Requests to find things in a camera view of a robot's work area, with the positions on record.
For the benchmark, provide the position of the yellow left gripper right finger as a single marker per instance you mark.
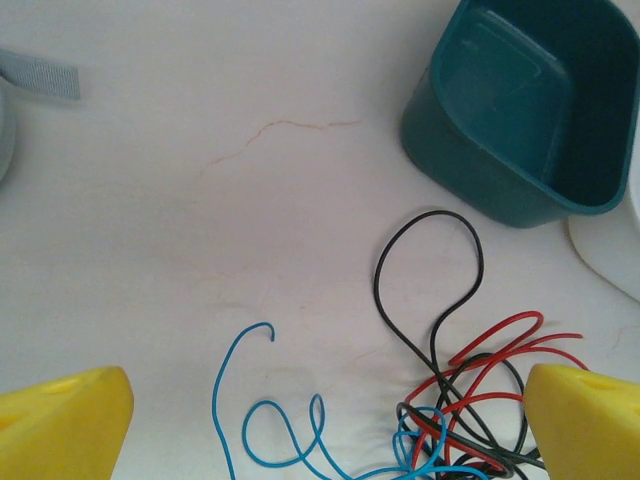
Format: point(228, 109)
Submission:
point(585, 430)

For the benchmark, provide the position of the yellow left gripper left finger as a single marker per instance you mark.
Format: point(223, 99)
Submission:
point(60, 430)

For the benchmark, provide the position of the white plastic bin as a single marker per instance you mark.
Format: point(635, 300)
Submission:
point(615, 250)

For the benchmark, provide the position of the teal plastic bin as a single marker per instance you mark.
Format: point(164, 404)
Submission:
point(505, 115)

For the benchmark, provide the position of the grey fabric pouch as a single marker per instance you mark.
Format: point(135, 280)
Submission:
point(45, 80)

